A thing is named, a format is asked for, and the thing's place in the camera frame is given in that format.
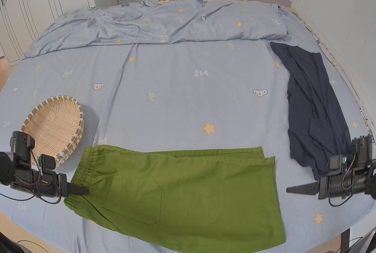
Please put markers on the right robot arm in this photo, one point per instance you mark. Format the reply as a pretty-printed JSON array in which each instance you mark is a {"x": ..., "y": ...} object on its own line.
[{"x": 361, "y": 181}]

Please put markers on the pale blue quilt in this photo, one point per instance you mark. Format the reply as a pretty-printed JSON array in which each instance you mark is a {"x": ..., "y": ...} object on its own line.
[{"x": 152, "y": 23}]

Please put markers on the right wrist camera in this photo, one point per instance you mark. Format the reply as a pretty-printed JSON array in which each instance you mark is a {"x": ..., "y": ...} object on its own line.
[{"x": 336, "y": 164}]

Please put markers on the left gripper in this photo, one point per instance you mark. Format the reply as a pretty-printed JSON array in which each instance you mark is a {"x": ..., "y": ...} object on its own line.
[{"x": 54, "y": 187}]

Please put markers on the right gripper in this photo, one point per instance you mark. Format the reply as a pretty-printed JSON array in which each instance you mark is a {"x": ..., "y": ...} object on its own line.
[{"x": 333, "y": 187}]

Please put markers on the green shorts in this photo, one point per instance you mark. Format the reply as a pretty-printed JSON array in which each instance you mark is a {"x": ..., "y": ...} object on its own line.
[{"x": 205, "y": 199}]

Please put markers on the dark blue garment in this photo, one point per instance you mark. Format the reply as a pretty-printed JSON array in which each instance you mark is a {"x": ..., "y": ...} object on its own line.
[{"x": 311, "y": 105}]

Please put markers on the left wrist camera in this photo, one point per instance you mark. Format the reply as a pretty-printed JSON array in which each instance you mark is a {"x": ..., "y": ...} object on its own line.
[{"x": 47, "y": 164}]

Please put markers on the round woven basket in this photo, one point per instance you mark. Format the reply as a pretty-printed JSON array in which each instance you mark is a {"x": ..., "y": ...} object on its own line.
[{"x": 53, "y": 125}]

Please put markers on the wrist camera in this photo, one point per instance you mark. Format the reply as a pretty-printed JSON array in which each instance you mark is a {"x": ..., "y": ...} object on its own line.
[
  {"x": 47, "y": 164},
  {"x": 336, "y": 164}
]

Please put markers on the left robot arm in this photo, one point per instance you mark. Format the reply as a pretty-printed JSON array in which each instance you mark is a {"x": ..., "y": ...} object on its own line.
[{"x": 17, "y": 169}]

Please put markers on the bed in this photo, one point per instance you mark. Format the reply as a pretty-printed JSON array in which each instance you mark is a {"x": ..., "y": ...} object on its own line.
[{"x": 188, "y": 93}]

